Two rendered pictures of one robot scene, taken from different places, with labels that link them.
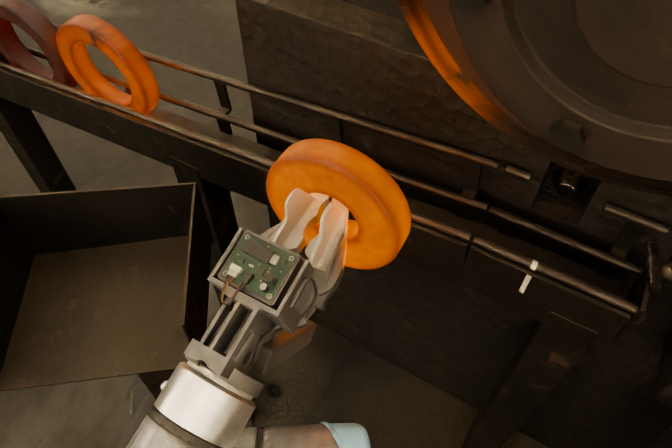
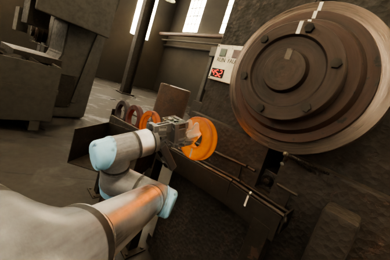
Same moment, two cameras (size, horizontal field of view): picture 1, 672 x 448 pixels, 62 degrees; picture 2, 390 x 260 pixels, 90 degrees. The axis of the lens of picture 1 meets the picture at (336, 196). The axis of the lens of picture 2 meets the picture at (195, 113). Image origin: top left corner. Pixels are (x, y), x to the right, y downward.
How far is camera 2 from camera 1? 0.45 m
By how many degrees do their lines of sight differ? 45
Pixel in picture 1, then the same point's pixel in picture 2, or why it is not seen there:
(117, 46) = (156, 117)
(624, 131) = (273, 105)
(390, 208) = (212, 132)
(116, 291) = not seen: hidden behind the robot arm
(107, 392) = not seen: hidden behind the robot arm
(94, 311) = not seen: hidden behind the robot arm
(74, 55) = (143, 120)
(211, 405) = (147, 134)
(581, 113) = (263, 102)
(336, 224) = (197, 133)
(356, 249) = (198, 150)
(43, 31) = (140, 113)
